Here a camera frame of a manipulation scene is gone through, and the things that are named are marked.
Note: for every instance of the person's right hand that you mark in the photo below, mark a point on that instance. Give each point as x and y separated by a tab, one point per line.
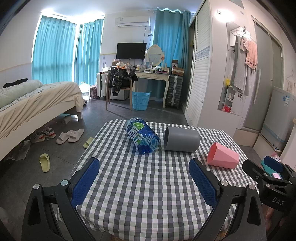
269	217

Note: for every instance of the white sneaker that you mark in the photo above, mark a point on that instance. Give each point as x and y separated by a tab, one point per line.
50	132
38	136

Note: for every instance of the white photo frame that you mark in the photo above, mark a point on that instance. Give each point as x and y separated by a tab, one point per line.
148	65

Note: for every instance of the white suitcase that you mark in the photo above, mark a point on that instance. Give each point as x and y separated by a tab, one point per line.
101	84

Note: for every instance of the white oval mirror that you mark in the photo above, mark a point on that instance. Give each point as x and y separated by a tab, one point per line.
154	54

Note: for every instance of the patterned gift bag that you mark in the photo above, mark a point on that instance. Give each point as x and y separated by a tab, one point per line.
93	92

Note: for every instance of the white slipper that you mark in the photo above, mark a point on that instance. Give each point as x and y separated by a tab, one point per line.
63	138
76	135

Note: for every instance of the grey hanging towel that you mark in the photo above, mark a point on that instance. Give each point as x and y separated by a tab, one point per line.
238	64

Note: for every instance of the white dressing table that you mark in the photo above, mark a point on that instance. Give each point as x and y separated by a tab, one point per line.
151	75

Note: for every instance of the blue drink bottle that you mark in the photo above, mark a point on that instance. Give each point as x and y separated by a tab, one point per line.
141	136

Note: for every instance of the teal box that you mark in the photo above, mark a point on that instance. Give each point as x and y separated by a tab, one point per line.
268	169

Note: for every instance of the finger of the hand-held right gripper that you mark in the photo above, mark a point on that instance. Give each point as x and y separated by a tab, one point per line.
252	169
274	163

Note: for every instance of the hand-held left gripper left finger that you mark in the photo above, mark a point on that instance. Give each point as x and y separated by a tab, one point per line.
85	182

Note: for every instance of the clear water jug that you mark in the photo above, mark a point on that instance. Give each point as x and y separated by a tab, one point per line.
84	91

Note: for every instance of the blue laundry basket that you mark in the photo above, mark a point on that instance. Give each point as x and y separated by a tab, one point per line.
141	100

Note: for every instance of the white air conditioner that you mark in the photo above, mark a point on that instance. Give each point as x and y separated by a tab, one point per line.
132	21

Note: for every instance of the wooden chair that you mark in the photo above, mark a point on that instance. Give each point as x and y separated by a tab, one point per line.
129	89

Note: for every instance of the light blue curtain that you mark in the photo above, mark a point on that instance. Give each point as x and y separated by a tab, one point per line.
54	48
89	51

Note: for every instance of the brown cardboard box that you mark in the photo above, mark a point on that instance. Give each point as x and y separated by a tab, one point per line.
177	69

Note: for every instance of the clear plastic bag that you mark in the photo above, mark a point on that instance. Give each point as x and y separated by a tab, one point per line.
17	150

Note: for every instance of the red packet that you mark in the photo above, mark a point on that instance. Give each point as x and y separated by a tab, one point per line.
226	108

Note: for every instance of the white louvred wardrobe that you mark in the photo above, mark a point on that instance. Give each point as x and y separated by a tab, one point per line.
201	69

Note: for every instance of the pile of clothes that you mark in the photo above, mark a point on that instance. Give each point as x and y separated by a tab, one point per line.
121	65

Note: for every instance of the pink hanging towel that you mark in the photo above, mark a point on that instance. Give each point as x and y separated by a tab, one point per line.
252	54

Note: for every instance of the flat cardboard box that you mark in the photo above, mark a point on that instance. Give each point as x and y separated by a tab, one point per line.
246	136

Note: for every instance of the bed with cream sheet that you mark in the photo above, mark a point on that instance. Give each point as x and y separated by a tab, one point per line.
39	104

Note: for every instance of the black cloth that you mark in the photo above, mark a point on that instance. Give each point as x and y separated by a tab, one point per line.
15	83

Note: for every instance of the black jacket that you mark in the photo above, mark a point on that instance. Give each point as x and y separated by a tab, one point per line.
119	80

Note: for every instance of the white hanging garment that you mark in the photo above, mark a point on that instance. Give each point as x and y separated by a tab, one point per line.
249	80

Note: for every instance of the silver suitcase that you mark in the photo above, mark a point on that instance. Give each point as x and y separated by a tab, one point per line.
174	90

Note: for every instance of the pink faceted plastic cup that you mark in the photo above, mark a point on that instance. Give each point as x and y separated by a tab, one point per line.
223	156

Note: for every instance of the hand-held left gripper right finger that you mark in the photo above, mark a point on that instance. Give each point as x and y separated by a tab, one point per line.
203	183

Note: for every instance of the white washing machine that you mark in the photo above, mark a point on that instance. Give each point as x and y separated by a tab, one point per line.
281	115

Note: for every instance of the frosted glass door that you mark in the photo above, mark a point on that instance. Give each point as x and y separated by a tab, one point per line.
263	69

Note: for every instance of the dark teal curtain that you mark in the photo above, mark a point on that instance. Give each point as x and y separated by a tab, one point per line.
171	39

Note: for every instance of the yellow-green slipper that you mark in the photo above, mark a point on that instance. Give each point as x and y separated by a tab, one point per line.
88	142
44	162

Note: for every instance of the grey checked tablecloth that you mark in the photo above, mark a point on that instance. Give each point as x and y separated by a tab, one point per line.
143	185

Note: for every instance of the grey plastic cup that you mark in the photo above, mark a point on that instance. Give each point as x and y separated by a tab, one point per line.
182	139

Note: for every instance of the pale green duvet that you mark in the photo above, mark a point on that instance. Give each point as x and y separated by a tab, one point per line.
16	92

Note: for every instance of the black television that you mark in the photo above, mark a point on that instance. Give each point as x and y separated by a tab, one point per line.
131	50

